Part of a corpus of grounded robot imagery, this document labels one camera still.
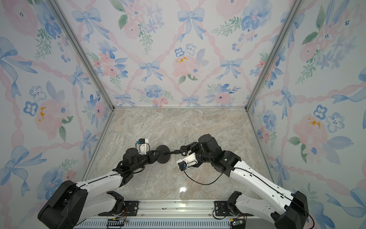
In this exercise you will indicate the black round stand base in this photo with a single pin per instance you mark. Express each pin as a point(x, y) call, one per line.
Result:
point(162, 154)

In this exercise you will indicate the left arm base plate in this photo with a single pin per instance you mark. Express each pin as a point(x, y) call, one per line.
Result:
point(129, 208)

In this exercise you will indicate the right aluminium corner post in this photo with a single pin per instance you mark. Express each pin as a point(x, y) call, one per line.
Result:
point(293, 13)

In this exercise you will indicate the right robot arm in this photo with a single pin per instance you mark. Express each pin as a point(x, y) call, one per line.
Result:
point(281, 207)

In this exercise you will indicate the aluminium mounting rail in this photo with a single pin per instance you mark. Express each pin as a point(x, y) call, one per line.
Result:
point(174, 214)

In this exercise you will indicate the aluminium corner post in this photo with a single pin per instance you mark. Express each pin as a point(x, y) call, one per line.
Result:
point(293, 13)
point(65, 25)

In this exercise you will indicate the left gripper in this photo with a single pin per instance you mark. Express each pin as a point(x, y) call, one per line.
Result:
point(151, 156)

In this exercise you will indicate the black microphone stand pole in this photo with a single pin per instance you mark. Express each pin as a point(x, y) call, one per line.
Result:
point(175, 152)

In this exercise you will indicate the left aluminium corner post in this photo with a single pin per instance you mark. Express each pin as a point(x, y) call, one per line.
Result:
point(65, 25)

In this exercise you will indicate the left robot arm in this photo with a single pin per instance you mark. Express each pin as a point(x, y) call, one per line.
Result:
point(72, 203)

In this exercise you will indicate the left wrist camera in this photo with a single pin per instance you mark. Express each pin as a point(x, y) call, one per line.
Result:
point(142, 145)

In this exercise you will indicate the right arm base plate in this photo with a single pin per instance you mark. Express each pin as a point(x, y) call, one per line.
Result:
point(221, 211)

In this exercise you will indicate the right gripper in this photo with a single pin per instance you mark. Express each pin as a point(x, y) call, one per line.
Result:
point(193, 146)

